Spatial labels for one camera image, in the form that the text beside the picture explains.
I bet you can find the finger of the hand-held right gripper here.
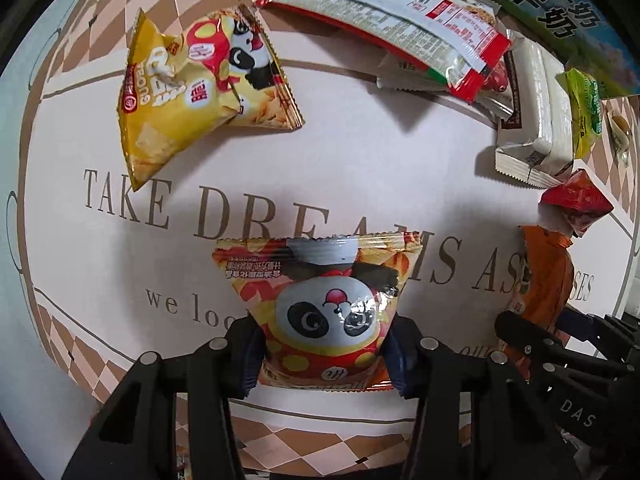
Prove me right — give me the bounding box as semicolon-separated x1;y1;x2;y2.
556;305;640;361
494;311;632;382

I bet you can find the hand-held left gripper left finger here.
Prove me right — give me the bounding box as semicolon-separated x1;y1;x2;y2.
60;316;267;480

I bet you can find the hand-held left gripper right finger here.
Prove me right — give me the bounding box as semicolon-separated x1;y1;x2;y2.
384;316;588;480

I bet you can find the orange panda snack packet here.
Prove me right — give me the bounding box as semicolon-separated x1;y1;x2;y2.
212;232;423;393

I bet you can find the small red snack packet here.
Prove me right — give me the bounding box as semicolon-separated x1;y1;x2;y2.
539;169;615;238

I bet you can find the braised egg packet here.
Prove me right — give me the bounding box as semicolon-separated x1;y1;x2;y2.
607;107;637;163

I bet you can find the white cracker pack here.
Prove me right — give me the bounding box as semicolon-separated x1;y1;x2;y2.
494;37;576;190

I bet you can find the cardboard box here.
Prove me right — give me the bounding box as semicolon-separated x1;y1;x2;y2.
380;0;640;98

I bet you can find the long red-white snack packet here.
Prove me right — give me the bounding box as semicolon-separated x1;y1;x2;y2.
255;0;513;106

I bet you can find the printed checkered table mat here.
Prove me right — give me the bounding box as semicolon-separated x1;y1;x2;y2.
5;0;640;478

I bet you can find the green snack packet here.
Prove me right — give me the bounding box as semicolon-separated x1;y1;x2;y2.
565;67;603;161

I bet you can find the yellow panda chip packet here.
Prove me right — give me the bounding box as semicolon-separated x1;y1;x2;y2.
116;4;306;192

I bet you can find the white packet with zigzag edge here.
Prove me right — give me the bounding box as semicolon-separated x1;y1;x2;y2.
376;52;516;121

